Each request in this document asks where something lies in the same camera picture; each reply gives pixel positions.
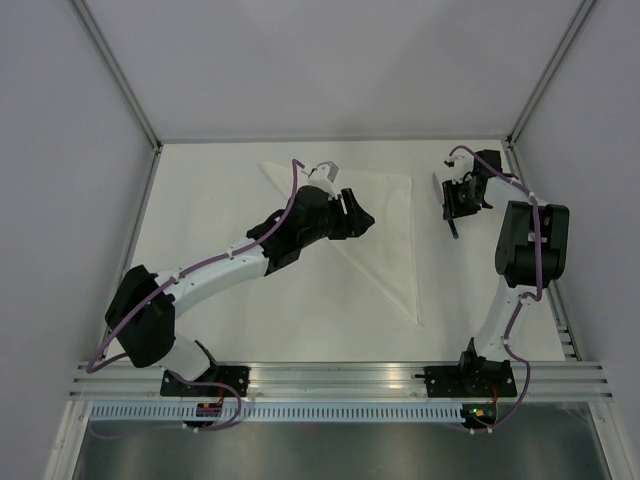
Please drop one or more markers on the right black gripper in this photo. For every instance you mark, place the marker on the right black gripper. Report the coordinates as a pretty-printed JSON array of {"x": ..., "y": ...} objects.
[{"x": 452, "y": 207}]

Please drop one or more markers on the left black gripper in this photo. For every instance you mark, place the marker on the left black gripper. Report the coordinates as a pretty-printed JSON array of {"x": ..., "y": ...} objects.
[{"x": 355, "y": 223}]

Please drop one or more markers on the white cloth napkin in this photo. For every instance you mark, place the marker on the white cloth napkin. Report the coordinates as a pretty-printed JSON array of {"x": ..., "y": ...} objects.
[{"x": 375, "y": 274}]

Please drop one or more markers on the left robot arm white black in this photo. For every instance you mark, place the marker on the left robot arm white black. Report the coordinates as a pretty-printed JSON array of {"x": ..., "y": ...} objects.
[{"x": 143, "y": 313}]

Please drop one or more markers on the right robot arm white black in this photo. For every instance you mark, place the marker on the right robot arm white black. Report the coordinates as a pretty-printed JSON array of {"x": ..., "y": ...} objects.
[{"x": 530, "y": 254}]

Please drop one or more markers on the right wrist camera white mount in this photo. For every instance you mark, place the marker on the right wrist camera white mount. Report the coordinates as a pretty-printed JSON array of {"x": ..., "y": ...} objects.
[{"x": 457, "y": 167}]

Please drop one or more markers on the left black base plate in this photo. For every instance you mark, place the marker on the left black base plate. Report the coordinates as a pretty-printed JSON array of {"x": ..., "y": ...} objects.
[{"x": 214, "y": 382}]

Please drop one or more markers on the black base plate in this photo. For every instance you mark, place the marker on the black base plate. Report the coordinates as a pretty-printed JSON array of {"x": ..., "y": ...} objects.
[
  {"x": 453, "y": 382},
  {"x": 214, "y": 382}
]

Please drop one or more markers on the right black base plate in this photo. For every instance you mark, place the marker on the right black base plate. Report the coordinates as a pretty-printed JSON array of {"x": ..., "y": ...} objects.
[{"x": 453, "y": 382}]

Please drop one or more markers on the back aluminium frame bar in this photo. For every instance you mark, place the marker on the back aluminium frame bar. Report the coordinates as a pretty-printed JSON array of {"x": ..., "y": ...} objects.
[{"x": 334, "y": 138}]

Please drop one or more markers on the front aluminium rail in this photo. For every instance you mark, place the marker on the front aluminium rail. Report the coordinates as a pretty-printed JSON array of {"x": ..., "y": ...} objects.
[{"x": 543, "y": 382}]

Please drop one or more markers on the right aluminium frame post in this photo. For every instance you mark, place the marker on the right aluminium frame post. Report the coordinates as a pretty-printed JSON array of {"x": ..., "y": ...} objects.
[{"x": 577, "y": 22}]

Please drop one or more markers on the aluminium frame post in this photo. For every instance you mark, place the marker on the aluminium frame post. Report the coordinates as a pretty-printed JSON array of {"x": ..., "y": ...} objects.
[
  {"x": 577, "y": 22},
  {"x": 100, "y": 43}
]

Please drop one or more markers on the white slotted cable duct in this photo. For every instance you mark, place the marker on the white slotted cable duct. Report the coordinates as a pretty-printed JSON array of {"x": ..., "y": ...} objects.
[{"x": 305, "y": 412}]

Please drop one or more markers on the left aluminium frame post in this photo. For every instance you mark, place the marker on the left aluminium frame post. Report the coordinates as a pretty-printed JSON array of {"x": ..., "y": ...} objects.
[{"x": 100, "y": 43}]

